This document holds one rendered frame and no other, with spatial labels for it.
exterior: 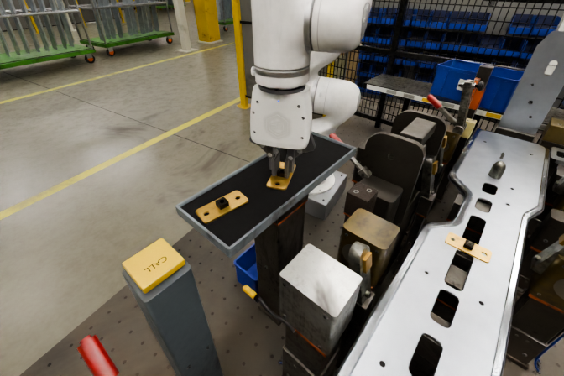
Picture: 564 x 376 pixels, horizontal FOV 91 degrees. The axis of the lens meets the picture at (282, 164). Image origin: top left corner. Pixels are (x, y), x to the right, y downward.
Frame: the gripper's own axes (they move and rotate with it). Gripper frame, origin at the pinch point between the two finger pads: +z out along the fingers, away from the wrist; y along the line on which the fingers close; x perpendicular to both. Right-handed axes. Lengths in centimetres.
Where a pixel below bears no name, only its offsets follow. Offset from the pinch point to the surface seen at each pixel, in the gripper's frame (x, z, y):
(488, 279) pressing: -0.7, 18.6, 41.2
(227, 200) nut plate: -9.7, 2.3, -6.9
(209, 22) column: 678, 67, -386
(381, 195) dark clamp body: 9.1, 10.6, 20.2
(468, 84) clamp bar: 54, -2, 44
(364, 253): -9.3, 8.8, 16.9
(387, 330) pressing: -15.5, 18.7, 22.3
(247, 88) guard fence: 290, 92, -129
